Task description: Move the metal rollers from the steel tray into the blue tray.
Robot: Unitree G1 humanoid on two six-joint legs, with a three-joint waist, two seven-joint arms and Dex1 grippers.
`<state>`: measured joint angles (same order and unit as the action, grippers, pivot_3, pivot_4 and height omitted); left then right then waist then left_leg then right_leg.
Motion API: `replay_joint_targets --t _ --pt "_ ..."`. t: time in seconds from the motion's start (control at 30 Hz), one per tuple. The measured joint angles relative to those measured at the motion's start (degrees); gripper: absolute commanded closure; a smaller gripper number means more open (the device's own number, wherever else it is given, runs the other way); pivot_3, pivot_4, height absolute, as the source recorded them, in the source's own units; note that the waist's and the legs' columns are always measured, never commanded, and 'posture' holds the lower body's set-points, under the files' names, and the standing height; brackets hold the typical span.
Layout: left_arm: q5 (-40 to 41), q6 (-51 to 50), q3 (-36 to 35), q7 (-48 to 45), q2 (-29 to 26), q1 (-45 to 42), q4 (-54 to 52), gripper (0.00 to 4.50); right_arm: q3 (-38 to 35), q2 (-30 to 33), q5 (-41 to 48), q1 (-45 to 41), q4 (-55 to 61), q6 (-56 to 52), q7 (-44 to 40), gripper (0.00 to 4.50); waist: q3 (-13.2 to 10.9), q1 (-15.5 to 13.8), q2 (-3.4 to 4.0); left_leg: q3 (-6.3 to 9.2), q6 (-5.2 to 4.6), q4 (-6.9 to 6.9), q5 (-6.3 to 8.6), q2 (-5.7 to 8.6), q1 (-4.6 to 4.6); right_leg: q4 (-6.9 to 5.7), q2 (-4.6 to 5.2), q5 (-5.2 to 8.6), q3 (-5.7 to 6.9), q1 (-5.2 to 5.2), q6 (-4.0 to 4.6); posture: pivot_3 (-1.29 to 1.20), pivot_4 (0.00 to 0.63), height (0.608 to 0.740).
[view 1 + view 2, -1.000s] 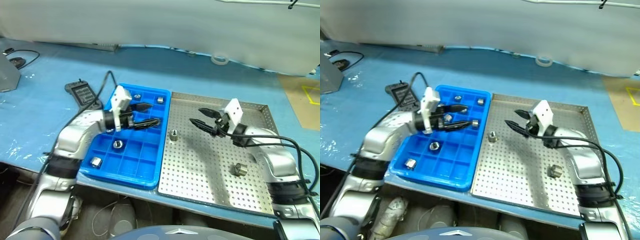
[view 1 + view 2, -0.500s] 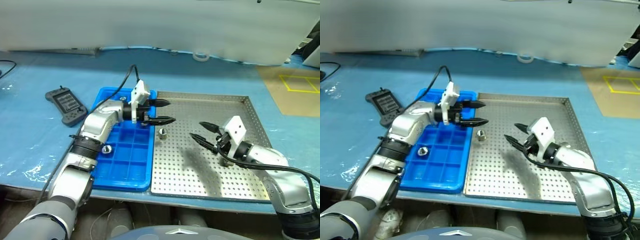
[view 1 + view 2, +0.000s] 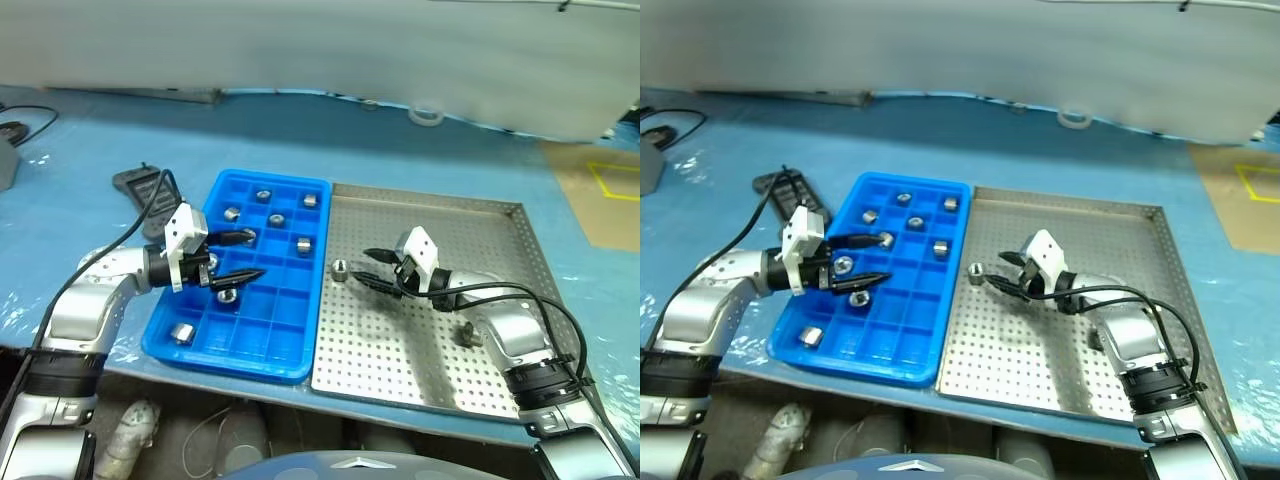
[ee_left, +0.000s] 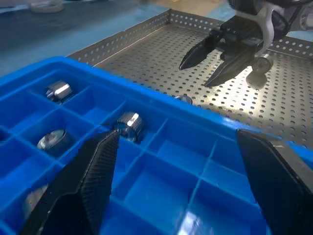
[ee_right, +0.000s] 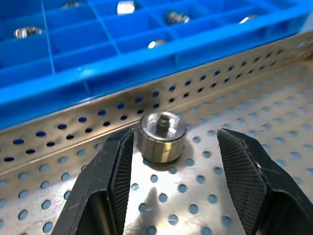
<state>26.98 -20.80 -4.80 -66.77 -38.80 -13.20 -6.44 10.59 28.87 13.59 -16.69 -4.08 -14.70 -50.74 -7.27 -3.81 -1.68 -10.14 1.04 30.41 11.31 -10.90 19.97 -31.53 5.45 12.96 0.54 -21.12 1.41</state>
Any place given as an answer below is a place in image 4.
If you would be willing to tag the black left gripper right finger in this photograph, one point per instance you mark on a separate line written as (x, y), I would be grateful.
(281, 195)

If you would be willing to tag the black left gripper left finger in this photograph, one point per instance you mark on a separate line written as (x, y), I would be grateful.
(93, 183)

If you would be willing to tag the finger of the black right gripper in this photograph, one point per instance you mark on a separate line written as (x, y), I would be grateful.
(195, 54)
(227, 71)

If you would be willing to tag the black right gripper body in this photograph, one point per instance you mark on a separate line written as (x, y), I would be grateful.
(237, 36)

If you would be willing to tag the blue compartment tray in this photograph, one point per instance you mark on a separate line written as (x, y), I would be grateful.
(171, 183)

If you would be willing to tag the perforated metal tray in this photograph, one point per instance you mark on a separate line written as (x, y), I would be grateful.
(159, 61)

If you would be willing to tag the brown cardboard sheet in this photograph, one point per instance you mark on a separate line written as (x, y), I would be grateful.
(195, 8)

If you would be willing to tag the white tape roll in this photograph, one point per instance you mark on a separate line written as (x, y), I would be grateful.
(46, 9)

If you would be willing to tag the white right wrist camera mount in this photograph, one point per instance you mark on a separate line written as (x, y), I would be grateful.
(267, 27)

